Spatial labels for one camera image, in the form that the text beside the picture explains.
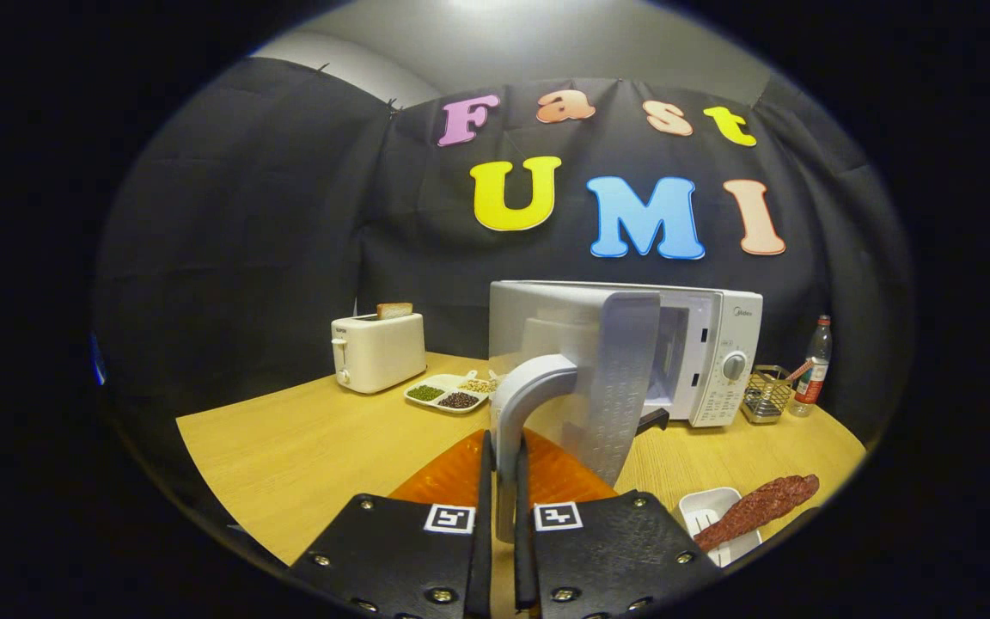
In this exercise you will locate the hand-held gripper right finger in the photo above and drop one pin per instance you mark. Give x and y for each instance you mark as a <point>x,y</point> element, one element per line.
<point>525,567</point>

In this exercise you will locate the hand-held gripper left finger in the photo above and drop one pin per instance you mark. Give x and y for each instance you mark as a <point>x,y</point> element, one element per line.
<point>483,567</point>

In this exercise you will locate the brown roasted meat piece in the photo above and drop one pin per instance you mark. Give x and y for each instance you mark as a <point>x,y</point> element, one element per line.
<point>761,505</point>

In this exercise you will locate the white toaster oven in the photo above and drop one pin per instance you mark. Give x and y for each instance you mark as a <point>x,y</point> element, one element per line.
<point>718,327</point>

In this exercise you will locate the white bread toaster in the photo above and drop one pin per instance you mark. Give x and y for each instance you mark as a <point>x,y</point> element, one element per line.
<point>379,357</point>

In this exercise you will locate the white divided bean dish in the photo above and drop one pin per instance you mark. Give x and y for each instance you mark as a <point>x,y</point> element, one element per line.
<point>458,400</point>

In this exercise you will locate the small white ribbed plate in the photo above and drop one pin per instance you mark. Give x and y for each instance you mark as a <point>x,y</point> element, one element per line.
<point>705,507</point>

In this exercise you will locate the toasted bread slice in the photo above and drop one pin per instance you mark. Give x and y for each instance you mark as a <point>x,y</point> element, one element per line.
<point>394,310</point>

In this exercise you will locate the red striped straw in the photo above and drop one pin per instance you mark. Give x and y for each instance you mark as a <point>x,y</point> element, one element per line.
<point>800,370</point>

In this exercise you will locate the clear plastic water bottle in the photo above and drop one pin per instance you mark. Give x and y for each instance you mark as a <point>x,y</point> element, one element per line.
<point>813,378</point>

